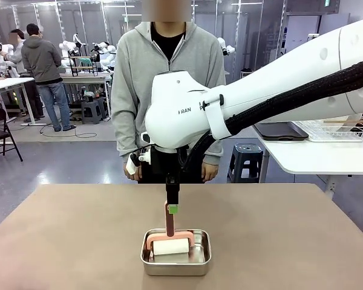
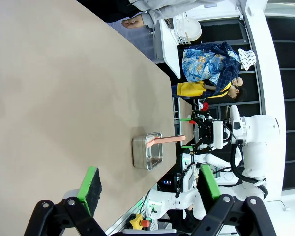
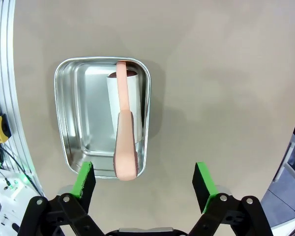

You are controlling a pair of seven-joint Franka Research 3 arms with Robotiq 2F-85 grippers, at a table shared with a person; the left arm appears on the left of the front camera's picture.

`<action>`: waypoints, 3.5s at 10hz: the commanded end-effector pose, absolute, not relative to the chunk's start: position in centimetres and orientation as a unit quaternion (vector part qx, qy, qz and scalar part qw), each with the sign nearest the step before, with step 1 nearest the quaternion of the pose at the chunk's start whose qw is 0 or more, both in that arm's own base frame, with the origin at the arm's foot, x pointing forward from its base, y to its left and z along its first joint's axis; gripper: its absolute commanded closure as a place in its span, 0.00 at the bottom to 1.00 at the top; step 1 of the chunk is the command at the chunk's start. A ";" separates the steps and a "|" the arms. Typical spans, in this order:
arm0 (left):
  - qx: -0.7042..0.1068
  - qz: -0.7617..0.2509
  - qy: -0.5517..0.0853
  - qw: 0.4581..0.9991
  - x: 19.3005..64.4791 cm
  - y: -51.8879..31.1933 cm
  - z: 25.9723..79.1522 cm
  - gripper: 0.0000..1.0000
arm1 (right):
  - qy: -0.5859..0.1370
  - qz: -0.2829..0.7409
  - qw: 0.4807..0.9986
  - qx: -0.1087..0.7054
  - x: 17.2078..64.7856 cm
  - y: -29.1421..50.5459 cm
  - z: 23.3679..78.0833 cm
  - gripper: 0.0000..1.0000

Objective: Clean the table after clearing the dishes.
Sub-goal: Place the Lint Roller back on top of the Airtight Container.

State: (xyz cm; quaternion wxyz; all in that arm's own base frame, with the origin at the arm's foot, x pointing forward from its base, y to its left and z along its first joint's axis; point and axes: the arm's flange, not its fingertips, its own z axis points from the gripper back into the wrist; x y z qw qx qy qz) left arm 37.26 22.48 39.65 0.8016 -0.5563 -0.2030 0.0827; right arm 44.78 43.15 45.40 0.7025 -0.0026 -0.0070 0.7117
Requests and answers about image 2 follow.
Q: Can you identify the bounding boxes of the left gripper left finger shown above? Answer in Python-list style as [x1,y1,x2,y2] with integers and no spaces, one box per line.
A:
[23,166,106,236]

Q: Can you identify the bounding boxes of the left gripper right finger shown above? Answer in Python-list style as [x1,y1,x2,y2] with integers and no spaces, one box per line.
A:
[186,164,278,236]

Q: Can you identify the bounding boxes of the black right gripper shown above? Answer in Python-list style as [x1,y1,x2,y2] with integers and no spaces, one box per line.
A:
[179,110,215,156]

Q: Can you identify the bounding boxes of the person's right forearm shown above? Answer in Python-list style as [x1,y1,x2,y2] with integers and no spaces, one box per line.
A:
[140,6,170,29]

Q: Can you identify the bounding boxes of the person's right hand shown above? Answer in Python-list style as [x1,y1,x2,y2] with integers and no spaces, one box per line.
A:
[120,15,145,30]

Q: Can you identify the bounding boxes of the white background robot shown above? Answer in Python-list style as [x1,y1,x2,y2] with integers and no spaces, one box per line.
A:
[181,151,235,171]

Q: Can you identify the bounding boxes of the pink lint roller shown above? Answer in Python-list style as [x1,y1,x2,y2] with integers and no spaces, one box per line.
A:
[146,134,186,149]

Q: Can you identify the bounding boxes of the mannequin in yellow apron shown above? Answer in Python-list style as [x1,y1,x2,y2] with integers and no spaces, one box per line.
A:
[176,80,248,103]

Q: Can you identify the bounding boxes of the yellow emergency stop button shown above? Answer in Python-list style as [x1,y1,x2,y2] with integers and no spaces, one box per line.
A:
[128,213,152,231]

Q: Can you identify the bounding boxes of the steel rectangular container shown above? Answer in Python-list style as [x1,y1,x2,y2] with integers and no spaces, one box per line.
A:
[131,132,164,172]

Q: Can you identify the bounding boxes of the mannequin in blue floral shirt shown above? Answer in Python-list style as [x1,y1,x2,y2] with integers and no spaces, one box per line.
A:
[181,41,244,87]

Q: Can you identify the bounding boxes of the white side table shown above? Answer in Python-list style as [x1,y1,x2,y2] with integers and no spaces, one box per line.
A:
[159,14,183,79]

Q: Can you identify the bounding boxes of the white patterned bucket hat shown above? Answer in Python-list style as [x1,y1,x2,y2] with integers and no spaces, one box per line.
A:
[237,48,258,72]

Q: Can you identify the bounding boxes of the white dinner plate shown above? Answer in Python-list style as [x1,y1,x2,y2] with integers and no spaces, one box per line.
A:
[174,16,203,45]

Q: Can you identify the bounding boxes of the person in gray hoodie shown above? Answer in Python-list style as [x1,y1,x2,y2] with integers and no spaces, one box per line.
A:
[127,0,227,28]

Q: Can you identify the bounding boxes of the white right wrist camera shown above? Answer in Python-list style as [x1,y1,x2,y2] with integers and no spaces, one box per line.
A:
[212,120,224,150]

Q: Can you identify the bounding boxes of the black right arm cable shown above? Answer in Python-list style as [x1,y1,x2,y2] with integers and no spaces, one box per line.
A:
[230,142,258,184]

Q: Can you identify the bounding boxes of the slotted aluminium edge rail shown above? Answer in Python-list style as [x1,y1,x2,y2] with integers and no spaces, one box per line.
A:
[104,194,150,236]

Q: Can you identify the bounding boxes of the white wire dish rack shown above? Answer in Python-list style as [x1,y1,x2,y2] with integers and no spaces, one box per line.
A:
[171,12,190,47]

